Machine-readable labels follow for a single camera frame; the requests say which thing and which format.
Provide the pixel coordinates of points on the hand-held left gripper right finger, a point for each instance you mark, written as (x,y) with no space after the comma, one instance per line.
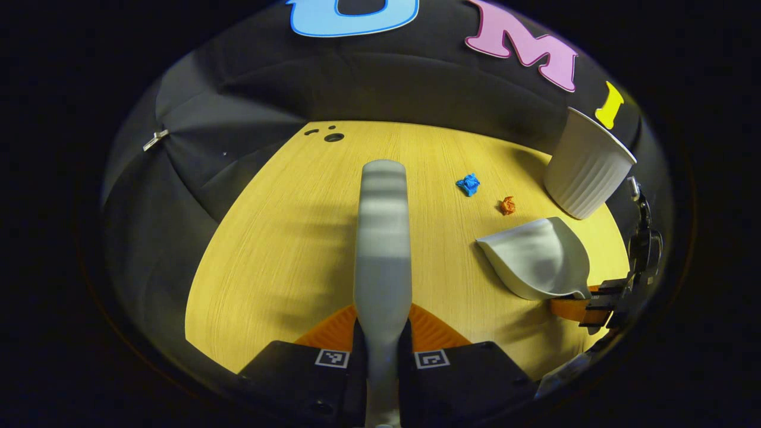
(464,380)

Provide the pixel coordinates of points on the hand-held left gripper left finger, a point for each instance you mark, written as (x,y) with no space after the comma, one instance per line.
(297,374)

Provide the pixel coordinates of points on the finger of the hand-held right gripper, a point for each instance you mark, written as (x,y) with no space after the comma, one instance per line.
(588,306)

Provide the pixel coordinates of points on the white dustpan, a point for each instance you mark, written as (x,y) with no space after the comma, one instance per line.
(535,261)

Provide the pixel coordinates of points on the white ribbed garbage bin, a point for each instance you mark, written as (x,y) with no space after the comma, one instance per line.
(585,172)

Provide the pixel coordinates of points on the orange paper ball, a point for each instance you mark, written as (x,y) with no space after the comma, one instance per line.
(507,205)

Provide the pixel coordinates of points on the small white broom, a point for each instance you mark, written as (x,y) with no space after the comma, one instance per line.
(383,249)

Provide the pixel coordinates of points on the blue paper ball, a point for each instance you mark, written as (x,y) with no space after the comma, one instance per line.
(469,184)

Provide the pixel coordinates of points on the metal cloth clip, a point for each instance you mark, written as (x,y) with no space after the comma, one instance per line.
(156,139)

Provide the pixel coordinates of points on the black backdrop cloth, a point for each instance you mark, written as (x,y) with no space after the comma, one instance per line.
(238,89)

